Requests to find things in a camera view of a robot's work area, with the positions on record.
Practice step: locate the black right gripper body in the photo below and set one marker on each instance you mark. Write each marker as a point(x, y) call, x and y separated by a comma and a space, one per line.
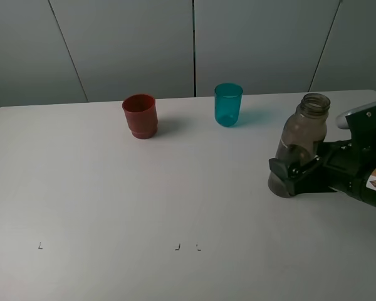
point(345, 167)

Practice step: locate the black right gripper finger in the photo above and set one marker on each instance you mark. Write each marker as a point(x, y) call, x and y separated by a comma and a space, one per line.
point(299, 179)

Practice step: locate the smoky translucent water bottle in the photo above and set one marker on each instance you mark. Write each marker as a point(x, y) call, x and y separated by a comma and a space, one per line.
point(304, 131)

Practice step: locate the teal translucent plastic cup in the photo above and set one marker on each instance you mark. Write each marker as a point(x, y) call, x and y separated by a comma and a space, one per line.
point(227, 103)

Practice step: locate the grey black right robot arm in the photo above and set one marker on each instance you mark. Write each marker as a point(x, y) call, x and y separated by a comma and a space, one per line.
point(340, 166)

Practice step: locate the red plastic cup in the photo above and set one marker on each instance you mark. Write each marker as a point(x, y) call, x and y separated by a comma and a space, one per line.
point(141, 115)

